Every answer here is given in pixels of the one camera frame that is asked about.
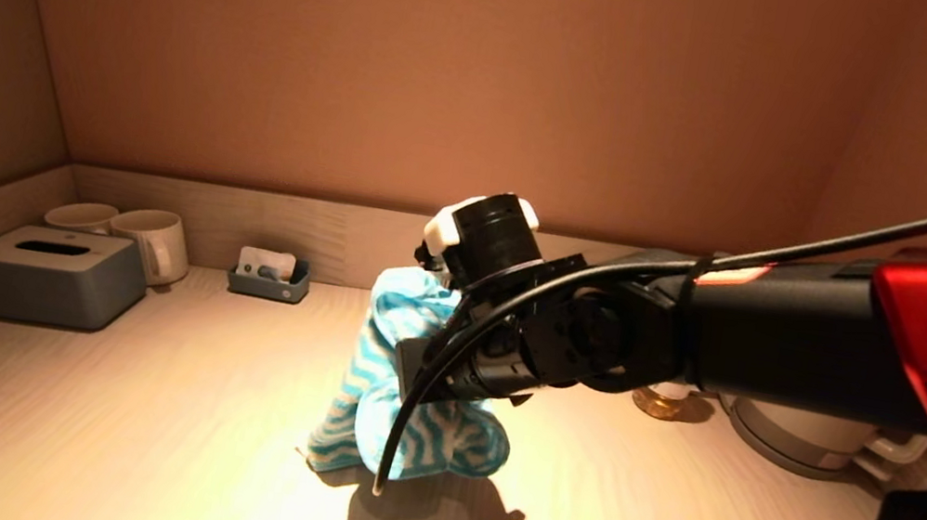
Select white electric kettle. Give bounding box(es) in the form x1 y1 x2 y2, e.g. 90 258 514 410
721 395 927 491

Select thin black cable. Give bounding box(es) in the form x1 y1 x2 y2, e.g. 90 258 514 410
372 87 927 520

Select white mug without visible handle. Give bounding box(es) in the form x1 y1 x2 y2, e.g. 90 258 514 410
44 196 123 241

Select blue white striped cloth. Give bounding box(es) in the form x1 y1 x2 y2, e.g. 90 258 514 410
302 255 538 502

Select white mug with handle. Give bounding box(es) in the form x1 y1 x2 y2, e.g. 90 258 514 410
101 203 199 294

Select grey tissue box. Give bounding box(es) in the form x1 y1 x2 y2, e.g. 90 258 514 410
0 219 156 343

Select white sachets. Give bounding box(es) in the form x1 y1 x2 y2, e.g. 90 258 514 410
236 246 298 286

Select clear bottle amber drink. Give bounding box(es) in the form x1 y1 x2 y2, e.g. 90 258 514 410
629 378 694 424

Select black cylinder module white cap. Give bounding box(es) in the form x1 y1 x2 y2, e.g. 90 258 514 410
414 180 552 303

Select small grey tray holder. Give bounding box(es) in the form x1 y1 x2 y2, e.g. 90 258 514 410
224 249 314 308

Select grey kettle base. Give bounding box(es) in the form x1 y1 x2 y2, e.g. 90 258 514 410
708 395 894 492

